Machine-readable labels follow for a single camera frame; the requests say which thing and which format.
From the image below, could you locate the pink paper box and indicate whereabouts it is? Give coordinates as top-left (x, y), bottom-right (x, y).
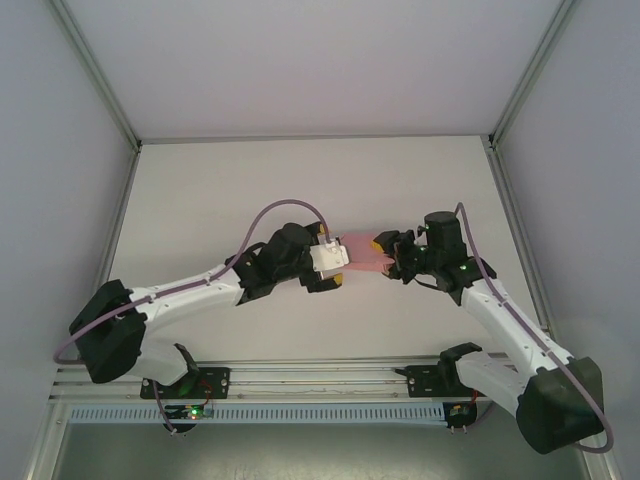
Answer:
top-left (339, 230), bottom-right (396, 275)

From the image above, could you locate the small circuit board green light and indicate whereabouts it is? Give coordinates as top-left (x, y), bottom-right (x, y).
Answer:
top-left (167, 403), bottom-right (215, 421)

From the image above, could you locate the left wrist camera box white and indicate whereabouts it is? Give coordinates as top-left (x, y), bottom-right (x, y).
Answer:
top-left (308, 238), bottom-right (351, 281)

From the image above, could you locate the aluminium table side rail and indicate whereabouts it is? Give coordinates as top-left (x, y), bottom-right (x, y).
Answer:
top-left (486, 144), bottom-right (565, 360)
top-left (74, 147), bottom-right (145, 364)

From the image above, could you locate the aluminium mounting rail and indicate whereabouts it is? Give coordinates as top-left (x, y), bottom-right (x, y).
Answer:
top-left (48, 352), bottom-right (594, 404)

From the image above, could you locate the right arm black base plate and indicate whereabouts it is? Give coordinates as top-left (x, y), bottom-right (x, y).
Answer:
top-left (394, 364), bottom-right (484, 400)

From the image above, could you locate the white slotted cable duct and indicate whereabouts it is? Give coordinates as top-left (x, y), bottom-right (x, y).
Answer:
top-left (67, 403), bottom-right (446, 425)

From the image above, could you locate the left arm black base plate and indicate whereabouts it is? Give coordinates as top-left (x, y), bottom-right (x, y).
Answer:
top-left (139, 366), bottom-right (232, 401)

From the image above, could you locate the aluminium frame post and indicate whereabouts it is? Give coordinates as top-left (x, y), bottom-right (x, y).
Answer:
top-left (49, 0), bottom-right (145, 152)
top-left (487, 0), bottom-right (577, 150)

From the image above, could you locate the aluminium frame leg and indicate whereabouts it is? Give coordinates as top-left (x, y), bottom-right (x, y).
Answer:
top-left (24, 402), bottom-right (70, 480)
top-left (581, 399), bottom-right (629, 480)

